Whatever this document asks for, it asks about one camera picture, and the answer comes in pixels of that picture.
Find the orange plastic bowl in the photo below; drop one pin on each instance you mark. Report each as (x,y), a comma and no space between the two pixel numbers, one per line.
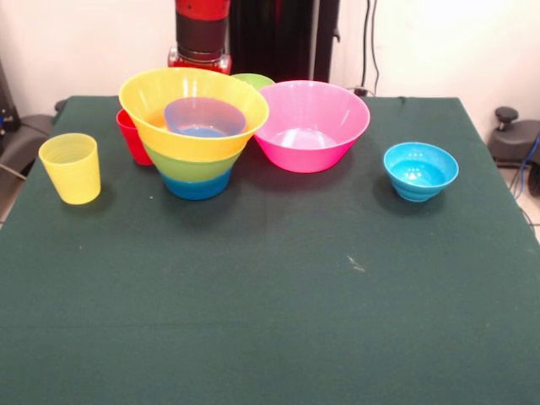
(190,147)

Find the black floor stand base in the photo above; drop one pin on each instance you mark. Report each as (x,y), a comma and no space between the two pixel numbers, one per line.
(514,141)
(25,139)

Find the large green plastic bowl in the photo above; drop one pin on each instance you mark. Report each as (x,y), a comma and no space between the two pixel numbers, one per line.
(190,171)

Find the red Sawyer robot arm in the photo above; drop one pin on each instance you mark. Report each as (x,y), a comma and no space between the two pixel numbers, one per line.
(202,29)

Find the red plastic cup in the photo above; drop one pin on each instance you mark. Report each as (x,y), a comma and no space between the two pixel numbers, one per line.
(133,139)

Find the light blue plastic bowl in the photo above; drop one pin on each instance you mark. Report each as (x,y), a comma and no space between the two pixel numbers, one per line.
(419,187)

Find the yellow plastic cup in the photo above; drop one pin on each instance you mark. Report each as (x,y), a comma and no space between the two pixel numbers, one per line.
(71,173)

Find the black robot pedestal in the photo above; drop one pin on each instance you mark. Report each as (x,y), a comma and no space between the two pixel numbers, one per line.
(287,42)

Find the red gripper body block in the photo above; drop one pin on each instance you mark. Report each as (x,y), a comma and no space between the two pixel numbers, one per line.
(198,64)

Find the black equipment box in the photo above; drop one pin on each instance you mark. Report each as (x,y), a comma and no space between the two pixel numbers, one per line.
(7,105)

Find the small green plastic bowl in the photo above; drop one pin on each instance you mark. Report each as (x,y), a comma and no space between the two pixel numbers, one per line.
(253,81)

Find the pink plastic bowl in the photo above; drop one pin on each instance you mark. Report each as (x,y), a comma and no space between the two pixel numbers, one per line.
(312,160)

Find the dark green tablecloth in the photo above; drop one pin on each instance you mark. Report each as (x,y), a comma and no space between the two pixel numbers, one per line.
(169,316)

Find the black wall plug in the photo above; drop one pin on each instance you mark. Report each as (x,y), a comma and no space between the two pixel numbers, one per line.
(360,90)

